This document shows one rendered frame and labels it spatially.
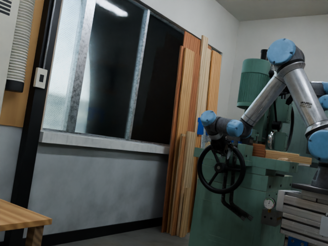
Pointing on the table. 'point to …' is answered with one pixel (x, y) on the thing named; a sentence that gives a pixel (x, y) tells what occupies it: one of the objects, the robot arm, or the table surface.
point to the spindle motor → (252, 80)
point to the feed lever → (276, 125)
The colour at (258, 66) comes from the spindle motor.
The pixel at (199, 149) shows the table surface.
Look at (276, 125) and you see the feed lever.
